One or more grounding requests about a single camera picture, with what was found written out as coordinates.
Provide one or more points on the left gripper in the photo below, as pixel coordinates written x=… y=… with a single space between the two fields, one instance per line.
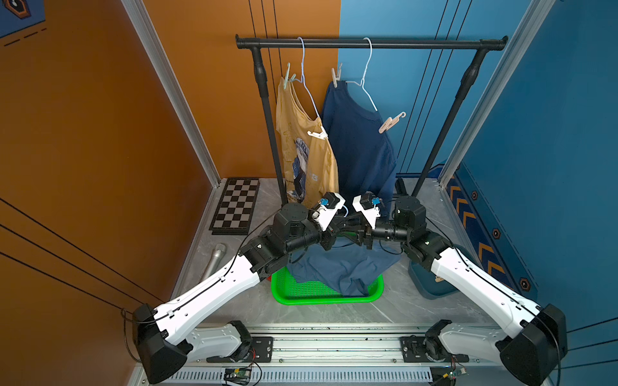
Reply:
x=327 y=235

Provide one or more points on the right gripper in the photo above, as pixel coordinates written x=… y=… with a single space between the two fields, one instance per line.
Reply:
x=364 y=232

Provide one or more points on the light blue t-shirt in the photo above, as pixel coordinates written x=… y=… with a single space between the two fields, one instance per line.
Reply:
x=347 y=268

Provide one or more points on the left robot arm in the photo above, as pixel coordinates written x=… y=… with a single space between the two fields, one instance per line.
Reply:
x=165 y=337

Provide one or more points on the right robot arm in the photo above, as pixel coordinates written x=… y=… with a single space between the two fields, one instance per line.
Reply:
x=532 y=340

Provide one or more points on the navy blue t-shirt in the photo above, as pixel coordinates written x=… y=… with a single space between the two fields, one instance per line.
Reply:
x=365 y=157

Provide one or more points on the yellow printed t-shirt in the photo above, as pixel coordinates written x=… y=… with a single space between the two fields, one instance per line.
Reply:
x=309 y=164

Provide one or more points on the teal plastic tub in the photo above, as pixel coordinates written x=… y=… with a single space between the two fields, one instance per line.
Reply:
x=426 y=284

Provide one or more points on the green plastic basket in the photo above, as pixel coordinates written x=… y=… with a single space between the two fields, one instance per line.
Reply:
x=287 y=291

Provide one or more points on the white clothespin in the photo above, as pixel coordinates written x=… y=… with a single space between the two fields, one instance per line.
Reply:
x=321 y=134

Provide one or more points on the light pink clothespin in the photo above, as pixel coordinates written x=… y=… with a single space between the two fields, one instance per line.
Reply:
x=391 y=121

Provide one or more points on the black white checkerboard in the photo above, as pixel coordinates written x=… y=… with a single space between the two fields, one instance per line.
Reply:
x=235 y=208

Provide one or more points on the silver metal cylinder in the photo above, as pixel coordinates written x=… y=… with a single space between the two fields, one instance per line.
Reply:
x=217 y=255

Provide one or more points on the beige clothespin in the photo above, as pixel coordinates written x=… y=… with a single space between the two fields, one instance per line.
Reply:
x=336 y=75

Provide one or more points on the pale green clothespin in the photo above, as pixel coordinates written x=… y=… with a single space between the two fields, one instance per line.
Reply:
x=289 y=77

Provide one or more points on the right green circuit board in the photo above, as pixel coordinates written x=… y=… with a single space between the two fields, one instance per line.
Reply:
x=451 y=377

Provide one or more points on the green circuit board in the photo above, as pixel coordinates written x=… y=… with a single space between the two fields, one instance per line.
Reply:
x=237 y=376
x=451 y=377

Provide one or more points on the left green circuit board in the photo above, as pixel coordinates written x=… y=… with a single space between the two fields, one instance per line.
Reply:
x=237 y=376

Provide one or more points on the black clothes rack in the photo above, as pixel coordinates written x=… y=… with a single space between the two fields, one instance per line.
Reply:
x=481 y=47

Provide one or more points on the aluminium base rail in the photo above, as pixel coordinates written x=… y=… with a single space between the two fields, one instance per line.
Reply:
x=375 y=353

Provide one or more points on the middle white wire hanger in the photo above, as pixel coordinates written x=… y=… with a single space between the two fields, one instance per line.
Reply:
x=362 y=83

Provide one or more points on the white wire hanger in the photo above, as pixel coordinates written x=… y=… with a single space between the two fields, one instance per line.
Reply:
x=362 y=83
x=303 y=79

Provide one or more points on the left white wire hanger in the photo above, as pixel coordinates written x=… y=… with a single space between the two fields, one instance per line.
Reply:
x=303 y=79

